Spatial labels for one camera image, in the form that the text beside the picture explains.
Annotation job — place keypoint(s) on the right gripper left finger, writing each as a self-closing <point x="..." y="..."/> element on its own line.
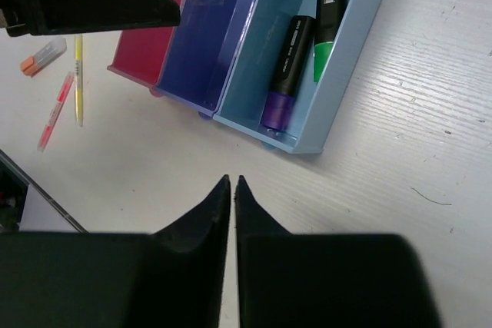
<point x="171" y="278"/>

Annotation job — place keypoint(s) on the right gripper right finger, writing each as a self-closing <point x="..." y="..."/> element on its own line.
<point x="325" y="280"/>

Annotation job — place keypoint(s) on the orange clear highlighter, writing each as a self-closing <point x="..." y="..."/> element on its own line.
<point x="45" y="56"/>

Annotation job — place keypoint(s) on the yellow thin pen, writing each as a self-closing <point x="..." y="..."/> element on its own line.
<point x="79" y="83"/>

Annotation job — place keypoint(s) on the purple black highlighter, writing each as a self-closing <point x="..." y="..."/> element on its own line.
<point x="287" y="73"/>

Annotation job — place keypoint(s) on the green black highlighter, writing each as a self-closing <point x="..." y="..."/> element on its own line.
<point x="329" y="14"/>

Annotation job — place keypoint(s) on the pink thin pen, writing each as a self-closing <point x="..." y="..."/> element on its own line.
<point x="59" y="104"/>

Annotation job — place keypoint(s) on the pink drawer box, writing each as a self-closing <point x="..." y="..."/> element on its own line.
<point x="140" y="54"/>

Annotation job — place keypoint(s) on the light blue drawer box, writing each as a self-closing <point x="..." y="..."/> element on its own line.
<point x="317" y="103"/>

